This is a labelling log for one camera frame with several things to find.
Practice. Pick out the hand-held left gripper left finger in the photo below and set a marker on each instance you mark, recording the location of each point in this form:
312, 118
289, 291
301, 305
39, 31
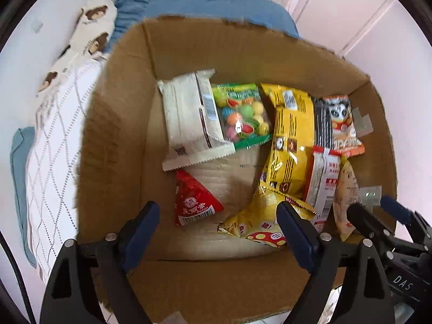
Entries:
141, 233

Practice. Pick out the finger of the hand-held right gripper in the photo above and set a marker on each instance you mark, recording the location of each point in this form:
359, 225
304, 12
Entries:
368, 221
405, 214

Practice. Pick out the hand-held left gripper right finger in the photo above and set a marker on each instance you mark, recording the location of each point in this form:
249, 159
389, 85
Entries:
298, 234

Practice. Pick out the clear packet with white label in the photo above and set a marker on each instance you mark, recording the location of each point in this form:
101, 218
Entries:
347, 189

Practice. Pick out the yellow mushroom print packet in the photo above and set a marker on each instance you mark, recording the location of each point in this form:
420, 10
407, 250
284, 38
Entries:
256, 219

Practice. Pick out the red and white stick packet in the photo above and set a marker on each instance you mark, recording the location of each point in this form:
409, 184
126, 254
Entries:
322, 182

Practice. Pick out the red triangular snack packet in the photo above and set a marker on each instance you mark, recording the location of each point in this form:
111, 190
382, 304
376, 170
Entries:
192, 199

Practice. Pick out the printed cardboard box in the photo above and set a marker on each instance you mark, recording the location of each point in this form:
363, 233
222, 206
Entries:
135, 148

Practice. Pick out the large yellow snack packet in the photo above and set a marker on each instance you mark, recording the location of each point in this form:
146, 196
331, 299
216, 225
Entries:
290, 141

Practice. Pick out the panda print snack packet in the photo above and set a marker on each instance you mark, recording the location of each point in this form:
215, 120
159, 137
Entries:
342, 125

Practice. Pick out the white snack packet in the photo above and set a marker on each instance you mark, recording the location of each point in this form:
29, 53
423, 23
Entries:
185, 118

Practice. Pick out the green candy packet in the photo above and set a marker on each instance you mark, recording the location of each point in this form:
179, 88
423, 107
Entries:
243, 118

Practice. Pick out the light blue folded blanket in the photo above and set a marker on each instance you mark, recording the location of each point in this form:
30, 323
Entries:
20, 182

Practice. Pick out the white door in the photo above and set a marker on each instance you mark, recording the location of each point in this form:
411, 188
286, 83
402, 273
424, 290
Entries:
344, 10

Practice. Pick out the bear print pillow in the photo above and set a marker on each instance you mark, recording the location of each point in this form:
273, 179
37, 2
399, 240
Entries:
91, 23

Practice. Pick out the blue pillow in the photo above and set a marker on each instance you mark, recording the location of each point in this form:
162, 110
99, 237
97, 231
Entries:
202, 5

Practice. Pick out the white wall socket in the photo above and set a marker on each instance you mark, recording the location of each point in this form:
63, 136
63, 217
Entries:
37, 25

